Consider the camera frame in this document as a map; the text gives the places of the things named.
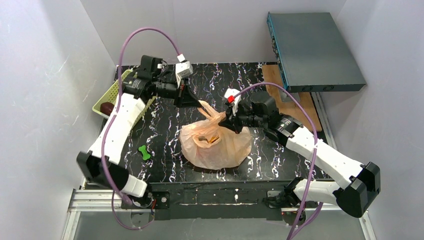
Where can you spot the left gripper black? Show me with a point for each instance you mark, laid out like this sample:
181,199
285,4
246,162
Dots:
180,95

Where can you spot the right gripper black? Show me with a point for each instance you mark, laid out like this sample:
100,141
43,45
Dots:
238,117

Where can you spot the translucent peach plastic bag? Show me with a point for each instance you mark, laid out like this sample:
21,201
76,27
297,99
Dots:
207,145

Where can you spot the pale green plastic basket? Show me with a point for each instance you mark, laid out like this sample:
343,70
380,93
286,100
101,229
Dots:
110,96

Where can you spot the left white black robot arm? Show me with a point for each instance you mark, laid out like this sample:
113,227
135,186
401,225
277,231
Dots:
100,163

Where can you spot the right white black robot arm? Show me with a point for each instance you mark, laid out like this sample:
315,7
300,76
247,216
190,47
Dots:
354,185

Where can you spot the dark purple fake plum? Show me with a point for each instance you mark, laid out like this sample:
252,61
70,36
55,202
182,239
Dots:
107,108

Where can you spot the brown wooden board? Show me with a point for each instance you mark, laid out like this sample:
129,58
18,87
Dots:
285,105

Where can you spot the green bone-shaped toy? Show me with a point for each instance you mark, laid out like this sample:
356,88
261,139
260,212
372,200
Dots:
144,152

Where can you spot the grey metal box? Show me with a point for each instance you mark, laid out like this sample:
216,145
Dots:
311,53

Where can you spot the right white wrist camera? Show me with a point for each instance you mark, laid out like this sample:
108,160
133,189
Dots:
232,98

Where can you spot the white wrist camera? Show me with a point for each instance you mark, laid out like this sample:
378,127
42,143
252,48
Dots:
183,69
232,98

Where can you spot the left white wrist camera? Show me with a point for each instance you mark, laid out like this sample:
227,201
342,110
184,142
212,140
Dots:
183,69

